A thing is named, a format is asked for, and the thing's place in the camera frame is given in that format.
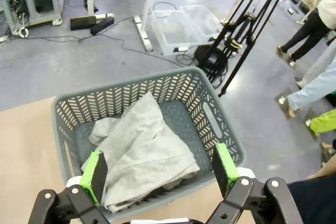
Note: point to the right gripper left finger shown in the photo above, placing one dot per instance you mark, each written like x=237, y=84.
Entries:
x=98, y=176

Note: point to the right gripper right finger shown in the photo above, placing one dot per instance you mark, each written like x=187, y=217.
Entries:
x=223, y=166

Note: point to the gray heathered garment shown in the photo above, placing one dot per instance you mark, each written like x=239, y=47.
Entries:
x=147, y=155

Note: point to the person's right forearm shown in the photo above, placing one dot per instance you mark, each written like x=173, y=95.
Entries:
x=323, y=169

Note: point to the gray plastic lattice basket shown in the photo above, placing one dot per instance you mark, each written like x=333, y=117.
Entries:
x=181, y=119

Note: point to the dark mannequin stand plate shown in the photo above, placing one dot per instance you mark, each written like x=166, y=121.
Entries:
x=283, y=110

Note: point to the person in black T-shirt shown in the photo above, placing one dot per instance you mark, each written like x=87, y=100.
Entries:
x=315, y=203

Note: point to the mannequin in light blue outfit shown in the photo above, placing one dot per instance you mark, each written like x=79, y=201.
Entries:
x=312, y=90

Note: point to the black tripod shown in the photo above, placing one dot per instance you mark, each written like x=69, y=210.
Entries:
x=234, y=42

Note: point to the white power strip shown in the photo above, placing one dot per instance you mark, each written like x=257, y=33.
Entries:
x=181, y=49

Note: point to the clear plastic storage bin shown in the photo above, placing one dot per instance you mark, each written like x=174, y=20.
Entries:
x=203, y=19
x=176, y=33

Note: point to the black rectangular block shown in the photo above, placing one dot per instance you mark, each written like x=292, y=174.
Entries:
x=82, y=22

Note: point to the mannequin in cream shirt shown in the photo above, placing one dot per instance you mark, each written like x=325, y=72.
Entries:
x=309, y=27

